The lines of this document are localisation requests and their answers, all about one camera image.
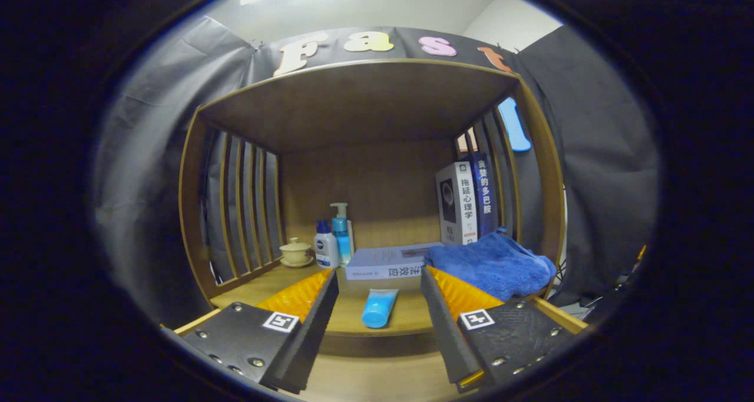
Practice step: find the wooden countertop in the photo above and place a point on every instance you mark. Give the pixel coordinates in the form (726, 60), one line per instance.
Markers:
(253, 284)

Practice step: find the upright white book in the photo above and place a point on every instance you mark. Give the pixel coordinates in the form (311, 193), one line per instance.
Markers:
(456, 204)

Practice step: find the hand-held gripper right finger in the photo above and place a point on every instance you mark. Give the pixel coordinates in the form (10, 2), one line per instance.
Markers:
(442, 331)

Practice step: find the blue and white cosmetic tube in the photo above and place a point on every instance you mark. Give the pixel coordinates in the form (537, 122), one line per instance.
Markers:
(378, 307)

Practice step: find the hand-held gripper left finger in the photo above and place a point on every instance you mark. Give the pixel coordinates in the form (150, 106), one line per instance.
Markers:
(312, 331)

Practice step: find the blue folded towel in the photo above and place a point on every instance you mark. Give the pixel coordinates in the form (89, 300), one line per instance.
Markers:
(495, 266)

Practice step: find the upright dark blue book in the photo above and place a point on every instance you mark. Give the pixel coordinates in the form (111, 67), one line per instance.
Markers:
(486, 193)

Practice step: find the black backdrop cloth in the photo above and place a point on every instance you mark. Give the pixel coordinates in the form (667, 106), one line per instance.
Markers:
(159, 154)

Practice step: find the flat white book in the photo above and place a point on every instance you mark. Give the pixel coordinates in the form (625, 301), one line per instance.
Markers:
(389, 263)

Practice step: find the blue pump bottle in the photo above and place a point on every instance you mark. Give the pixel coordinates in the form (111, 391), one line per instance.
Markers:
(341, 232)

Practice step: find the white bottle with blue cap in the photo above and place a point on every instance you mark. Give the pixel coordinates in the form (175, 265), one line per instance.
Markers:
(326, 247)

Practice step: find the wooden cabinet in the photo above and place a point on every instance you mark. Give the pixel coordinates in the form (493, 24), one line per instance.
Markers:
(365, 107)

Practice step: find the cream lidded tea cup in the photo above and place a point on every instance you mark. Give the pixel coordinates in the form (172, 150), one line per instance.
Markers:
(296, 253)

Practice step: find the black equipment with orange part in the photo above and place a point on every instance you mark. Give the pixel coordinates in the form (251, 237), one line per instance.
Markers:
(640, 253)

